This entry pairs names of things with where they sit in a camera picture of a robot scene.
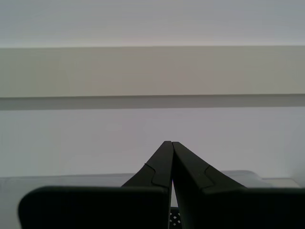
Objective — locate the black perforated plastic basket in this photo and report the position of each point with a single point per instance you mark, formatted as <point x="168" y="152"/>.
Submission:
<point x="174" y="211"/>

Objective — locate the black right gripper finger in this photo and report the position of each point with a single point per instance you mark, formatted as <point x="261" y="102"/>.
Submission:
<point x="238" y="210"/>
<point x="107" y="207"/>

